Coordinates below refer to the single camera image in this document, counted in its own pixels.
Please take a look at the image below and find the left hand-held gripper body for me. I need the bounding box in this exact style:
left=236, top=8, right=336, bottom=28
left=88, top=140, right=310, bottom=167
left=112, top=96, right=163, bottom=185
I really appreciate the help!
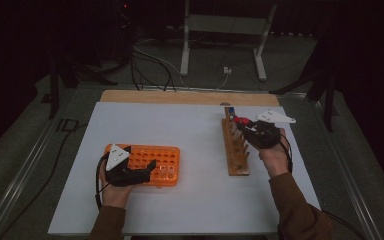
left=104, top=143, right=148, bottom=188

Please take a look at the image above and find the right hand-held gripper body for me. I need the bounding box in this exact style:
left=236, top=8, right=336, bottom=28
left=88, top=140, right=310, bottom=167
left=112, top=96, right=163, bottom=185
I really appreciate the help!
left=243, top=109, right=297, bottom=150

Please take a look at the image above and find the orange plastic tube rack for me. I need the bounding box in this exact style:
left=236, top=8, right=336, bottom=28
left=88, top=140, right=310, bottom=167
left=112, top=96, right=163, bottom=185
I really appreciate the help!
left=103, top=143, right=181, bottom=188

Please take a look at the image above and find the wooden test tube rack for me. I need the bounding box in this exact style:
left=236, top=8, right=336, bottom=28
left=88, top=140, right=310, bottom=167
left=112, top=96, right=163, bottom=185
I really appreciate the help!
left=221, top=105, right=251, bottom=177

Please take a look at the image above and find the person's left hand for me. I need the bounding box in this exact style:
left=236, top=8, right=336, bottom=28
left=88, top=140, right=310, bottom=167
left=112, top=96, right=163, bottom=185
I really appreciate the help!
left=99, top=165, right=135, bottom=209

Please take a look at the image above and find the person's right hand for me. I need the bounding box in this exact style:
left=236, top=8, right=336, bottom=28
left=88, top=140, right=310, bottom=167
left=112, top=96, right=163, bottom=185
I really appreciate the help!
left=259, top=128, right=293, bottom=178

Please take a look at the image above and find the black tripod stand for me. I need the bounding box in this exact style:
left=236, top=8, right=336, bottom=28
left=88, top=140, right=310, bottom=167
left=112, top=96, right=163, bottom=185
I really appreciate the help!
left=269, top=33, right=339, bottom=133
left=41, top=56, right=118, bottom=120

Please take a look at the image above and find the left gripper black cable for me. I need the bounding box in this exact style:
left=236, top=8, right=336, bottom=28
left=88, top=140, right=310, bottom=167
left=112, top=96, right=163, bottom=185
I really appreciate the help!
left=94, top=156, right=109, bottom=211

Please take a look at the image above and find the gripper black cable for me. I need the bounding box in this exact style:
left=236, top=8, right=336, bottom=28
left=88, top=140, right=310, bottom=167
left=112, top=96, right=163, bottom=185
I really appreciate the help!
left=278, top=134, right=294, bottom=174
left=94, top=156, right=109, bottom=211

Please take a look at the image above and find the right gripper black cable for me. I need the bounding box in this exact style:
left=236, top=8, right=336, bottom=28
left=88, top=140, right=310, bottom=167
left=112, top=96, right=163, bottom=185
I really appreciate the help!
left=278, top=134, right=294, bottom=174

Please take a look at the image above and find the black floor cable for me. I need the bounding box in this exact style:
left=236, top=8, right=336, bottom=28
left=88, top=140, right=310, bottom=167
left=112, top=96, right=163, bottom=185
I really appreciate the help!
left=130, top=44, right=178, bottom=92

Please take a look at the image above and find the grey metal table frame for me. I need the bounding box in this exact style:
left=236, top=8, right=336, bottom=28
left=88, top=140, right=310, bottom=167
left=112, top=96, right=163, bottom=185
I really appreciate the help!
left=179, top=0, right=278, bottom=82

